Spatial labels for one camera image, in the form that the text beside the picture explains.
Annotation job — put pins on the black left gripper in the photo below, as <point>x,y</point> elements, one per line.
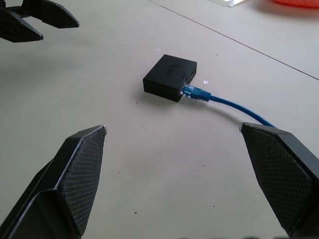
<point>10,6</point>

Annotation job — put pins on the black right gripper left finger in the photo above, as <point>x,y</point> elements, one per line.
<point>74,179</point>

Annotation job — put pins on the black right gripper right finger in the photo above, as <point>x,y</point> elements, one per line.
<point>279,174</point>

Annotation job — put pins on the small black network box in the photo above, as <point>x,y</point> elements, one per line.
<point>167,74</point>

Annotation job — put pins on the orange mesh object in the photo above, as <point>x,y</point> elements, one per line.
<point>296,3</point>

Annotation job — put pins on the clear plastic bag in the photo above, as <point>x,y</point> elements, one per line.
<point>228,2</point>

